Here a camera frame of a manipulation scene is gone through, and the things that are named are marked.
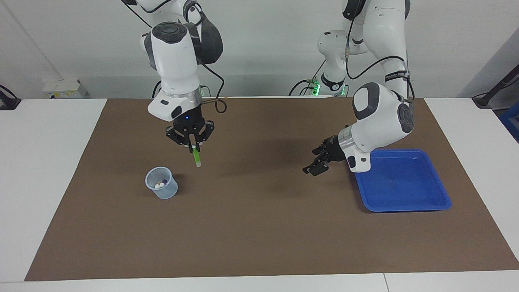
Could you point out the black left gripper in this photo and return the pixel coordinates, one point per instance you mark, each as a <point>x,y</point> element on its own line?
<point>334,150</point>

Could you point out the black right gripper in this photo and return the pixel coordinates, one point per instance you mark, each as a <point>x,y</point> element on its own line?
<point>187,121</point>

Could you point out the green pen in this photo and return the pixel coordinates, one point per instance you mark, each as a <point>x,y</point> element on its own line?
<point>197,158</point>

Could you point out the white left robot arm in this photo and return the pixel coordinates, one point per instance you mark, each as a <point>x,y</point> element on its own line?
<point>381,117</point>

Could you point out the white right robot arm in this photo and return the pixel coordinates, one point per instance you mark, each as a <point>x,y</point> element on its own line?
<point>174,61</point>

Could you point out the translucent plastic cup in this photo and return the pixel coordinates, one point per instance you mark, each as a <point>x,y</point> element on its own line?
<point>166,194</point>

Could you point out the blue plastic tray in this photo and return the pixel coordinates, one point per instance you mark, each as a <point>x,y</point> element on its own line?
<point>401,186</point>

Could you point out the brown table mat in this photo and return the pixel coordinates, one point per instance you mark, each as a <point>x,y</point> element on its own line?
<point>259,243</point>

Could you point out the white power socket box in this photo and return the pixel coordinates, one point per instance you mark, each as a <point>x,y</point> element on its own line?
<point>65,89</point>

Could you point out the blue box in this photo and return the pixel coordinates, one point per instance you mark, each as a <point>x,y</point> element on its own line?
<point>511,127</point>

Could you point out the black stand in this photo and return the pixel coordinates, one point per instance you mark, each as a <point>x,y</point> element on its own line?
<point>500,85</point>

